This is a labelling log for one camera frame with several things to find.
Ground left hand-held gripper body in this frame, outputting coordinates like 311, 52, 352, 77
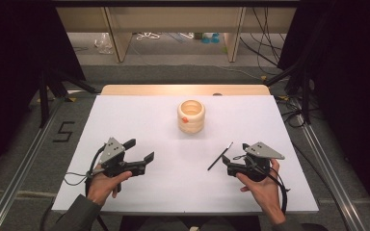
97, 137, 146, 178

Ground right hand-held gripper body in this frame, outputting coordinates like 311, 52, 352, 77
226, 141, 286, 183

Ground thin black pen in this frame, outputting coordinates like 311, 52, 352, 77
207, 141, 234, 171

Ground beige ribbed pen holder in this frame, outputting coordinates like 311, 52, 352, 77
176, 99, 206, 135

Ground person's right hand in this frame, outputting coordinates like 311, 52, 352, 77
236, 158, 286, 214

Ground person's left hand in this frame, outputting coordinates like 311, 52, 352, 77
86, 163, 133, 207

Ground black metal stand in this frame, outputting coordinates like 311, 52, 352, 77
263, 59, 313, 125
38, 67, 99, 129

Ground clear plastic bag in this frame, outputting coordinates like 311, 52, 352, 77
93, 32, 114, 55

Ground dark curtain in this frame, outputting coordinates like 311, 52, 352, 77
0, 0, 87, 186
277, 0, 370, 223

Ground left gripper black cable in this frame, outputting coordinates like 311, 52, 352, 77
84, 144, 107, 197

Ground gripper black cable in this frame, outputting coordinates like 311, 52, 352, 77
84, 144, 107, 197
233, 153, 291, 216

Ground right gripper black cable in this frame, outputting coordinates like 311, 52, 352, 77
233, 153, 291, 216

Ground thin grey wire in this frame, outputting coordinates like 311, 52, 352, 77
63, 171, 94, 187

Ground black cables on floor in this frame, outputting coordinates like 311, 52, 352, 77
275, 95, 306, 129

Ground thin white floor cable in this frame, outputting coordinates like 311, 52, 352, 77
172, 63, 263, 81

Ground aluminium rail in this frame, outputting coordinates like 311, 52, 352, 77
0, 95, 67, 231
297, 114, 368, 231

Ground white coiled cable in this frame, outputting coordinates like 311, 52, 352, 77
136, 31, 161, 41

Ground hanging black cables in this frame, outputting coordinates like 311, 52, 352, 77
239, 7, 287, 77

